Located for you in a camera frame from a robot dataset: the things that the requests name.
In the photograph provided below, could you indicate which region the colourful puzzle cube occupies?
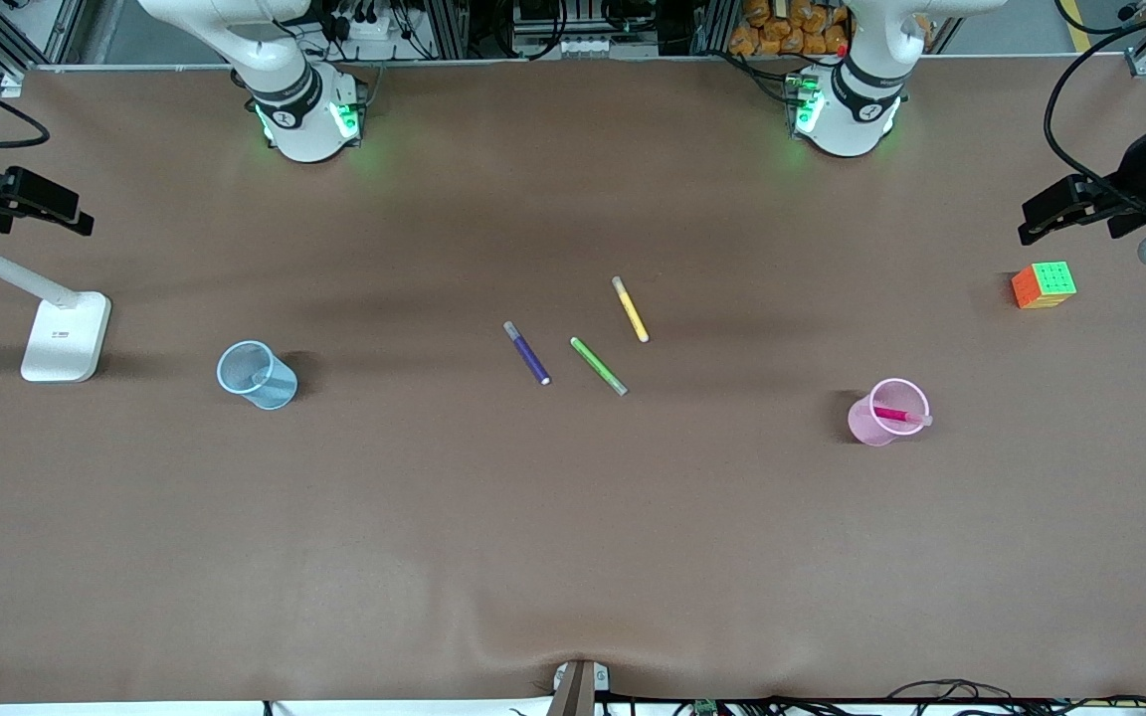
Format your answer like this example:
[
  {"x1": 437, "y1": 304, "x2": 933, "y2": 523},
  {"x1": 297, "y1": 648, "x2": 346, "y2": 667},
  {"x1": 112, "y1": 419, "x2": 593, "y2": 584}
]
[{"x1": 1011, "y1": 261, "x2": 1078, "y2": 310}]

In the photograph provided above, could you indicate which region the green marker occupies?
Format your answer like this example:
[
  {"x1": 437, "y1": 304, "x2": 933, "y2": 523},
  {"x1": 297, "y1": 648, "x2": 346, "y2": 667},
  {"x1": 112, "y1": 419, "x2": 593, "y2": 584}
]
[{"x1": 569, "y1": 336, "x2": 630, "y2": 397}]

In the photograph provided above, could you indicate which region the metal table edge bracket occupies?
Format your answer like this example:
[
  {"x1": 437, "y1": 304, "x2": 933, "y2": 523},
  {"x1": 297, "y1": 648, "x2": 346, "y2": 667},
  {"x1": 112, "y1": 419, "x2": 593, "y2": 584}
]
[{"x1": 552, "y1": 660, "x2": 611, "y2": 716}]

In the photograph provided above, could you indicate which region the purple marker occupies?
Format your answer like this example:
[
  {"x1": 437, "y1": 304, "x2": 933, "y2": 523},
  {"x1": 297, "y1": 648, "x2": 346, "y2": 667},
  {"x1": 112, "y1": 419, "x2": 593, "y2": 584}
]
[{"x1": 502, "y1": 320, "x2": 552, "y2": 387}]

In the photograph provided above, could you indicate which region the blue plastic cup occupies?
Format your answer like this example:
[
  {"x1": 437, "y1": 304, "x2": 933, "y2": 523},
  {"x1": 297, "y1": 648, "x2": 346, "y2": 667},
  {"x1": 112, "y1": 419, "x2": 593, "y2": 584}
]
[{"x1": 216, "y1": 340, "x2": 299, "y2": 412}]

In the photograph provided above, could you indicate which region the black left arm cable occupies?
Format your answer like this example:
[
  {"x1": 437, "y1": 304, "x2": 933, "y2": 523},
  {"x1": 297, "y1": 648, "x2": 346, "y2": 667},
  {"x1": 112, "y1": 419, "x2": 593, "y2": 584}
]
[{"x1": 1044, "y1": 0, "x2": 1146, "y2": 200}]

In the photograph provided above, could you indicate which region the white terminal strip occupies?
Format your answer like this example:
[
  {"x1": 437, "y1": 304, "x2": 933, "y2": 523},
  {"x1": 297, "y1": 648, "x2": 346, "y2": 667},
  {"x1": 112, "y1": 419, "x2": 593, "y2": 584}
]
[{"x1": 551, "y1": 36, "x2": 626, "y2": 58}]

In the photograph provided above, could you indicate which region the white power strip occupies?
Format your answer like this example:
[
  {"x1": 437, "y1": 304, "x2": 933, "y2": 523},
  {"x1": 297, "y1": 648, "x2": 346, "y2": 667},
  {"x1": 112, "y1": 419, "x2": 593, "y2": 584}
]
[{"x1": 332, "y1": 10, "x2": 405, "y2": 43}]

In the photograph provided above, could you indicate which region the aluminium profile rack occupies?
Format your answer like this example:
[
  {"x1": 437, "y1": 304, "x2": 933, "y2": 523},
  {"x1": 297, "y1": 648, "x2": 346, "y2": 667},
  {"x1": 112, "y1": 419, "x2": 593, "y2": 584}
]
[{"x1": 412, "y1": 0, "x2": 733, "y2": 61}]

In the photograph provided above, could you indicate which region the white stand with pole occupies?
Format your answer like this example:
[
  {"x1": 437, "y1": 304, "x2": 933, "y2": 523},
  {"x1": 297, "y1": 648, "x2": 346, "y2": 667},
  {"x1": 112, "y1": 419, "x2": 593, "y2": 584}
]
[{"x1": 0, "y1": 229, "x2": 112, "y2": 384}]

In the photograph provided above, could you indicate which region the pink plastic cup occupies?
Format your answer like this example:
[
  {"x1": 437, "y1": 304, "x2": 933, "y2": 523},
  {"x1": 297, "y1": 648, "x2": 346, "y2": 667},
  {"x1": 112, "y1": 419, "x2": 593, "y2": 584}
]
[{"x1": 848, "y1": 378, "x2": 931, "y2": 447}]

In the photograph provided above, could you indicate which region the yellow marker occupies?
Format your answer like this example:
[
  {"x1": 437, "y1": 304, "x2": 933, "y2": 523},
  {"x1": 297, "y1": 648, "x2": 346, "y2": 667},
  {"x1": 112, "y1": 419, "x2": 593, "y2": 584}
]
[{"x1": 611, "y1": 275, "x2": 651, "y2": 344}]

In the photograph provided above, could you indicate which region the orange packed items pile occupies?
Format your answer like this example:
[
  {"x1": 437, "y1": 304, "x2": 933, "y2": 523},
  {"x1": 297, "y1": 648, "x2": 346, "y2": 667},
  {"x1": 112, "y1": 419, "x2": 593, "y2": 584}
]
[{"x1": 727, "y1": 0, "x2": 855, "y2": 58}]

